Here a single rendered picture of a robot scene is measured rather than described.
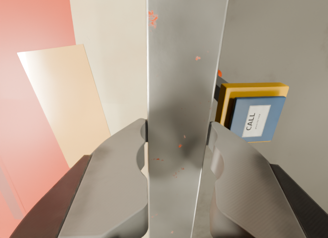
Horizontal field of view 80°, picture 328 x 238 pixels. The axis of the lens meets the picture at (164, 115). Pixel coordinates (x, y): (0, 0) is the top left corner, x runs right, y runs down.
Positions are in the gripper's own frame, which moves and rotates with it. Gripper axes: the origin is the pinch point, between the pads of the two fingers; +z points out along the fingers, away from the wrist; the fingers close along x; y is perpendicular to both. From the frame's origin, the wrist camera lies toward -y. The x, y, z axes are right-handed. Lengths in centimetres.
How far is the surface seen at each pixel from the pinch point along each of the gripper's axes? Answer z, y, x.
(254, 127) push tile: 23.0, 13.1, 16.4
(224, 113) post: 23.6, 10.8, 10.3
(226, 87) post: 24.0, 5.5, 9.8
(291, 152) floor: 140, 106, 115
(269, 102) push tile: 23.3, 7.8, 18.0
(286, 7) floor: 131, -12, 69
